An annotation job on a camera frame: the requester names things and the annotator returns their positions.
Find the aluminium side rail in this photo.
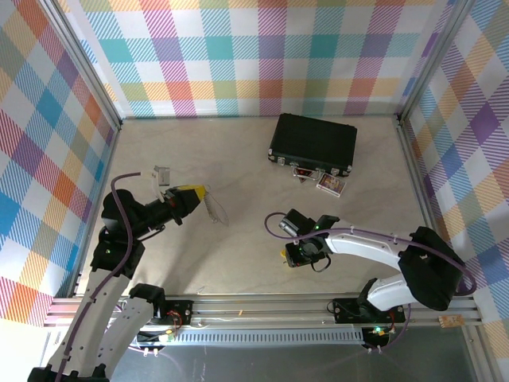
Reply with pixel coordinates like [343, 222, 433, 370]
[393, 115, 457, 294]
[69, 123, 122, 298]

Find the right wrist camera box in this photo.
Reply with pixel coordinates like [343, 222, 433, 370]
[278, 209, 310, 240]

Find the thin black cable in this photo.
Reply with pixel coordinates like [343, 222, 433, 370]
[309, 254, 332, 274]

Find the slotted grey cable duct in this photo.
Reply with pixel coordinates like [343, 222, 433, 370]
[59, 329, 365, 347]

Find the aluminium frame post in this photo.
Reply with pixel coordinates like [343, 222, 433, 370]
[41, 0, 123, 131]
[395, 0, 477, 123]

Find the small orange tag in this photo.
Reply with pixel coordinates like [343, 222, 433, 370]
[437, 314, 464, 329]

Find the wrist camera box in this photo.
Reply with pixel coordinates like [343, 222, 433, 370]
[278, 209, 310, 240]
[150, 165, 174, 200]

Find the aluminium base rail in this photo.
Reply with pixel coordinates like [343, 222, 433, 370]
[45, 294, 484, 329]

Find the playing card box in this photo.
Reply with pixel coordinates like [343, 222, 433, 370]
[316, 173, 346, 197]

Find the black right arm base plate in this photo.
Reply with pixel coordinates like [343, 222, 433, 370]
[332, 297, 406, 324]

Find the black hard case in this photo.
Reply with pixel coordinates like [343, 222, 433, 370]
[266, 112, 358, 177]

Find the clear plastic bag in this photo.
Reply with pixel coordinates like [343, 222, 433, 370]
[201, 193, 231, 228]

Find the black electronics box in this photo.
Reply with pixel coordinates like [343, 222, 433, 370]
[362, 325, 393, 350]
[137, 328, 178, 347]

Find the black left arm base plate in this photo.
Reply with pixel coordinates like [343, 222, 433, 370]
[150, 298, 194, 325]

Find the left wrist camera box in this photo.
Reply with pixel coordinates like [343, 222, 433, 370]
[150, 165, 174, 200]

